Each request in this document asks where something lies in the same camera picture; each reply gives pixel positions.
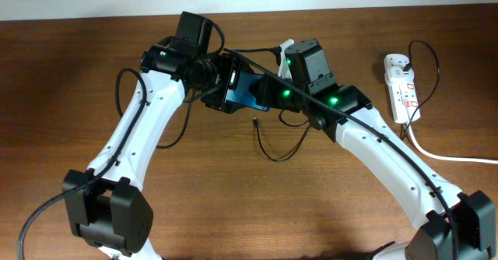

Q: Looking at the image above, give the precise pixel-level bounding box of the blue Galaxy smartphone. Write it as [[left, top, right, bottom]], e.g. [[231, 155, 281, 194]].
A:
[[226, 72, 270, 112]]

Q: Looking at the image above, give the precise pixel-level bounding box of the black charger cable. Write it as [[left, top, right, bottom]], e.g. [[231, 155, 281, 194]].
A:
[[252, 109, 314, 163]]

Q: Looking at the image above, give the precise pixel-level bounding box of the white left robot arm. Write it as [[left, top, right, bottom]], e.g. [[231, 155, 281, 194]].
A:
[[62, 12, 221, 259]]

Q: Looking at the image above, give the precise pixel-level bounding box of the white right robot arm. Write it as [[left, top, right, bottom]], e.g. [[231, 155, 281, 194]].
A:
[[255, 39, 497, 259]]

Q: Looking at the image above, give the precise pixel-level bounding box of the black charger plug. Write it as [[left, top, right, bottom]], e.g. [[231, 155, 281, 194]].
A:
[[403, 62, 412, 73]]

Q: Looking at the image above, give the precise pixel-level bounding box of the white power strip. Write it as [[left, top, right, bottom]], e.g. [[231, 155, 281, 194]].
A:
[[384, 54, 420, 124]]

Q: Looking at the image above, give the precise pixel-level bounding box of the white power strip cord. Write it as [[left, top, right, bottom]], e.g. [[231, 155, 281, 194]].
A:
[[404, 107, 498, 165]]

